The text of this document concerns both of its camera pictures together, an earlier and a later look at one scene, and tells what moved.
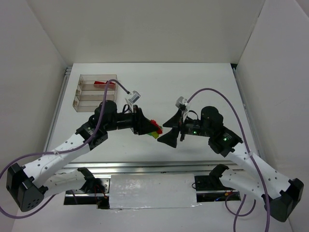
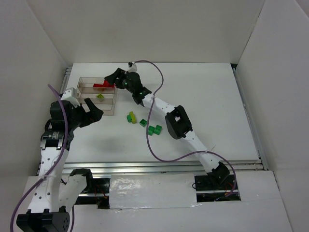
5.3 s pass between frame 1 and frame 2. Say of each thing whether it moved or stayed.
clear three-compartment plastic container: stayed
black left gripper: moved
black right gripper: moved
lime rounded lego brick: moved
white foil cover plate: stayed
